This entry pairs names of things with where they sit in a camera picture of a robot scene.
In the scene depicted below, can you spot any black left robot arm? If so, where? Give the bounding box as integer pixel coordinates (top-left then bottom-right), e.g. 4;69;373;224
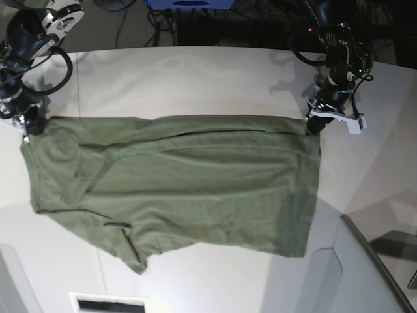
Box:
287;1;373;134

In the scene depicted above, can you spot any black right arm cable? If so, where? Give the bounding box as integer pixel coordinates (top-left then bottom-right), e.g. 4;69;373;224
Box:
12;45;73;96

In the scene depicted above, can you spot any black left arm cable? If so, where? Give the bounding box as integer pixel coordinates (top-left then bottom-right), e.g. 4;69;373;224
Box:
288;31;330;68

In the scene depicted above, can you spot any blue box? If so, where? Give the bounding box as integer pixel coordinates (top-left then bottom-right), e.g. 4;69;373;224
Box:
145;0;245;10

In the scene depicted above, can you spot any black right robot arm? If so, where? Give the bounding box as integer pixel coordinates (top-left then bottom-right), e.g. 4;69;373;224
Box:
1;1;84;135

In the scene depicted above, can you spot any green t-shirt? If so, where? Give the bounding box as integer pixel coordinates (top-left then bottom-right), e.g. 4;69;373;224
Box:
20;115;321;274

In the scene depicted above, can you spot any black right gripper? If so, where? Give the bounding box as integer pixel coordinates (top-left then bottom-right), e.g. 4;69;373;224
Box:
1;94;44;134

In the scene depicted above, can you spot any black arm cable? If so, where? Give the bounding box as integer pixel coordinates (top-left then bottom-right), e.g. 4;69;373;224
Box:
12;45;73;96
288;31;330;68

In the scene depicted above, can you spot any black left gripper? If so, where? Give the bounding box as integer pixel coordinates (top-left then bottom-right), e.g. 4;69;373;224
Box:
306;73;356;134

